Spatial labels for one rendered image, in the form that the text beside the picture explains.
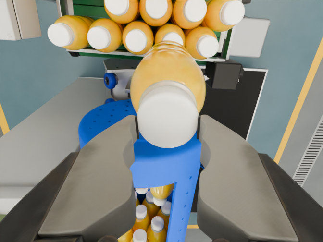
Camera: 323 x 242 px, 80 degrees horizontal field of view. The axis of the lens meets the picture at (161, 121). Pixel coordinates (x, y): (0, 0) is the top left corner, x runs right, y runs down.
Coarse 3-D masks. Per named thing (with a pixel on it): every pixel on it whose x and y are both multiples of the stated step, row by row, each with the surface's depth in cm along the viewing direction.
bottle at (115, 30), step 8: (96, 24) 38; (104, 24) 38; (112, 24) 40; (120, 24) 46; (112, 32) 39; (120, 32) 42; (112, 40) 39; (120, 40) 42; (104, 48) 40; (112, 48) 41
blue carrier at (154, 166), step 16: (96, 112) 46; (112, 112) 47; (128, 112) 47; (80, 128) 39; (96, 128) 40; (80, 144) 39; (144, 144) 36; (192, 144) 37; (144, 160) 32; (160, 160) 33; (176, 160) 34; (192, 160) 37; (144, 176) 34; (160, 176) 34; (176, 176) 36; (192, 176) 40; (176, 192) 38; (192, 192) 45; (160, 208) 75; (176, 208) 41; (176, 224) 44; (176, 240) 48
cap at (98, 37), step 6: (90, 30) 36; (96, 30) 36; (102, 30) 36; (90, 36) 36; (96, 36) 36; (102, 36) 36; (108, 36) 37; (90, 42) 36; (96, 42) 36; (102, 42) 37; (108, 42) 37; (96, 48) 37; (102, 48) 37
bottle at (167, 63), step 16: (160, 48) 19; (176, 48) 19; (144, 64) 15; (160, 64) 14; (176, 64) 14; (192, 64) 15; (144, 80) 14; (160, 80) 14; (176, 80) 14; (192, 80) 14; (144, 96) 13; (192, 96) 13
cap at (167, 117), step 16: (160, 96) 11; (176, 96) 11; (144, 112) 12; (160, 112) 12; (176, 112) 12; (192, 112) 12; (144, 128) 12; (160, 128) 12; (176, 128) 12; (192, 128) 12; (160, 144) 13; (176, 144) 13
